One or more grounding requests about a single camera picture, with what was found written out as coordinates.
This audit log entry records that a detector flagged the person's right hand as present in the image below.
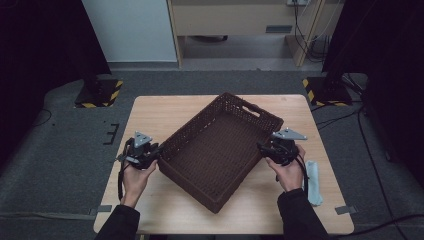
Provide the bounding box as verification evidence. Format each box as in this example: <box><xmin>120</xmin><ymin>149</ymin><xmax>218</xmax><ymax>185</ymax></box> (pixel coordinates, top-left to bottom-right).
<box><xmin>264</xmin><ymin>143</ymin><xmax>307</xmax><ymax>194</ymax></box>

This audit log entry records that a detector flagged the white panel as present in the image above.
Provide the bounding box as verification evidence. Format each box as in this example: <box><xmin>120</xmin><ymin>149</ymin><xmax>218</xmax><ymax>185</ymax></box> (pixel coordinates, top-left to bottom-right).
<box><xmin>81</xmin><ymin>0</ymin><xmax>178</xmax><ymax>64</ymax></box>

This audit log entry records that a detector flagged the black yellow striped stand base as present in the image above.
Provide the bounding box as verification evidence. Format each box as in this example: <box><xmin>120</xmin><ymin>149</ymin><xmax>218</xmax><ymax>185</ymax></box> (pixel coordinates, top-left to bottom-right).
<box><xmin>302</xmin><ymin>76</ymin><xmax>353</xmax><ymax>108</ymax></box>
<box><xmin>73</xmin><ymin>78</ymin><xmax>124</xmax><ymax>109</ymax></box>

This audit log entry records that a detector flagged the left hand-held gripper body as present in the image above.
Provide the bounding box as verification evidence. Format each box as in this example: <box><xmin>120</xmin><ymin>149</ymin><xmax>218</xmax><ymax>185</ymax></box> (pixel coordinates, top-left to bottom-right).
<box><xmin>115</xmin><ymin>130</ymin><xmax>159</xmax><ymax>171</ymax></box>

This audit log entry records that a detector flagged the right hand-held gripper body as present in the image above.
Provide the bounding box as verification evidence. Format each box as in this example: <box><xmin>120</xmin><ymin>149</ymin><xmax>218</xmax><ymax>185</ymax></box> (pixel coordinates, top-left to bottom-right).
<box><xmin>266</xmin><ymin>128</ymin><xmax>308</xmax><ymax>167</ymax></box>

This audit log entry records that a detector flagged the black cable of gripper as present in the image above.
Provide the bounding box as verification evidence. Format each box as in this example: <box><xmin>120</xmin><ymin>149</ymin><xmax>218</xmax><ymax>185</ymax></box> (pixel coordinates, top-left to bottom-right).
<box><xmin>115</xmin><ymin>139</ymin><xmax>135</xmax><ymax>203</ymax></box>
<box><xmin>295</xmin><ymin>154</ymin><xmax>310</xmax><ymax>194</ymax></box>

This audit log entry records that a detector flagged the person's left hand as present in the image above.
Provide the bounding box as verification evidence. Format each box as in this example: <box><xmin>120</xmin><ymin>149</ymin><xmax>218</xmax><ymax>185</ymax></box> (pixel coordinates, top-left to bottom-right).
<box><xmin>120</xmin><ymin>159</ymin><xmax>158</xmax><ymax>210</ymax></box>

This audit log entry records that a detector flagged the bundle of cabinet cables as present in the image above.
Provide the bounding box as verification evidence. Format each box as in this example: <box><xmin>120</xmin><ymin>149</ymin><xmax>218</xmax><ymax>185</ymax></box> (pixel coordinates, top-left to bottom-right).
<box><xmin>292</xmin><ymin>0</ymin><xmax>332</xmax><ymax>64</ymax></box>

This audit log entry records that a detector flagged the grey tape strip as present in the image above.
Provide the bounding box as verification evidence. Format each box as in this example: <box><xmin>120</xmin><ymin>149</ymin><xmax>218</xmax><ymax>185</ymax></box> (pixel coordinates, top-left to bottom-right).
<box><xmin>334</xmin><ymin>205</ymin><xmax>358</xmax><ymax>216</ymax></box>
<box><xmin>89</xmin><ymin>204</ymin><xmax>113</xmax><ymax>217</ymax></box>

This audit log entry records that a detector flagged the light blue cloth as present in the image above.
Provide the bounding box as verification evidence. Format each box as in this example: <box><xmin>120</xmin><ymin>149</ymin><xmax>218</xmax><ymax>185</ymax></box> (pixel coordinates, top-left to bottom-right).
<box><xmin>304</xmin><ymin>160</ymin><xmax>324</xmax><ymax>207</ymax></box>

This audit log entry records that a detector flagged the brown woven basket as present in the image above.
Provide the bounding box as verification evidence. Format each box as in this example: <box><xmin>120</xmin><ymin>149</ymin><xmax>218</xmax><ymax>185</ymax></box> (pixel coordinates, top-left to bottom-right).
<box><xmin>157</xmin><ymin>92</ymin><xmax>285</xmax><ymax>215</ymax></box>

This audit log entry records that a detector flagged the thick black floor cable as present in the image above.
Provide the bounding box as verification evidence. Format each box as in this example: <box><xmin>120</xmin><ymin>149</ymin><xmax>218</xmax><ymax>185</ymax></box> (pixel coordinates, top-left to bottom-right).
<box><xmin>333</xmin><ymin>213</ymin><xmax>424</xmax><ymax>238</ymax></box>

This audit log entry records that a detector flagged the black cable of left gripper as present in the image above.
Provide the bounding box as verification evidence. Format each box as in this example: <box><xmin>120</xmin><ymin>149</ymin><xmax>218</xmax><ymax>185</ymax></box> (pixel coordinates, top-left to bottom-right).
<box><xmin>115</xmin><ymin>139</ymin><xmax>135</xmax><ymax>203</ymax></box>

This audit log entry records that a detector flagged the beige wooden cabinet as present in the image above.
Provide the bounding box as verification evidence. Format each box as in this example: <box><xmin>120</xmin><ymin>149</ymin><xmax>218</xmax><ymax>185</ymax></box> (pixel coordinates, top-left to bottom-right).
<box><xmin>166</xmin><ymin>0</ymin><xmax>344</xmax><ymax>68</ymax></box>

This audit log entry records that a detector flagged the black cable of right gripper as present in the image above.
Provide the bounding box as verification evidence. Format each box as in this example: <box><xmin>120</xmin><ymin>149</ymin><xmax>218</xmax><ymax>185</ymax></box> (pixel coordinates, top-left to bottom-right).
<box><xmin>295</xmin><ymin>154</ymin><xmax>310</xmax><ymax>194</ymax></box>

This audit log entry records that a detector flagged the thin black floor cable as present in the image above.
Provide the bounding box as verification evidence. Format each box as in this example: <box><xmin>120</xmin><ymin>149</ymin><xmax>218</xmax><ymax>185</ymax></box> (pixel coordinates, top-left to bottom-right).
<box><xmin>357</xmin><ymin>105</ymin><xmax>401</xmax><ymax>240</ymax></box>
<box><xmin>30</xmin><ymin>108</ymin><xmax>53</xmax><ymax>128</ymax></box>

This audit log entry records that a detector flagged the dark curtain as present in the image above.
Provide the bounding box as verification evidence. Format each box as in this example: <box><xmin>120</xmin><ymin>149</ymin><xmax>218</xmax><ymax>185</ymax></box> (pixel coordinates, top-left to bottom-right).
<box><xmin>321</xmin><ymin>0</ymin><xmax>424</xmax><ymax>188</ymax></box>
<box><xmin>0</xmin><ymin>0</ymin><xmax>113</xmax><ymax>168</ymax></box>

